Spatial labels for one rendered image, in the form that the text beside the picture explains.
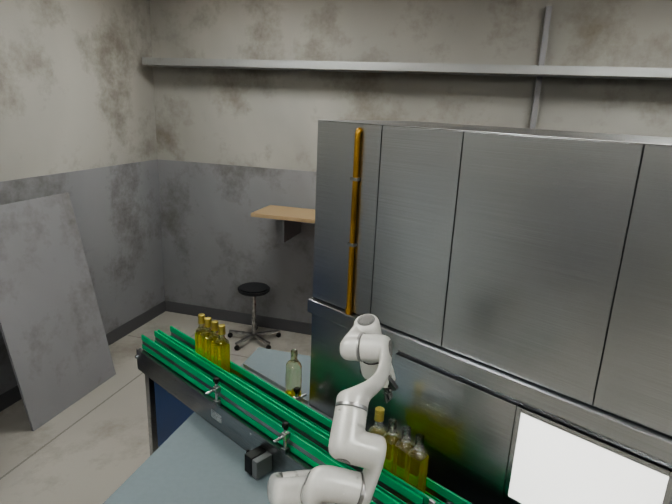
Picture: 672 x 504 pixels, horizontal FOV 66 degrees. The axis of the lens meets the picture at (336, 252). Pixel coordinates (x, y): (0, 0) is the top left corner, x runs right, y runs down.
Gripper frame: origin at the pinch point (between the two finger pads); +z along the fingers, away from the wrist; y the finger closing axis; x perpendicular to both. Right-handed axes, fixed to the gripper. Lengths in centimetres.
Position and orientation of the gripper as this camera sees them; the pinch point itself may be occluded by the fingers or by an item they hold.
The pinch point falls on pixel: (381, 392)
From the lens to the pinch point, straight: 167.5
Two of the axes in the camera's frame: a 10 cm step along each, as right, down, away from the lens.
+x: -6.6, 4.9, -5.7
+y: -7.2, -2.2, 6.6
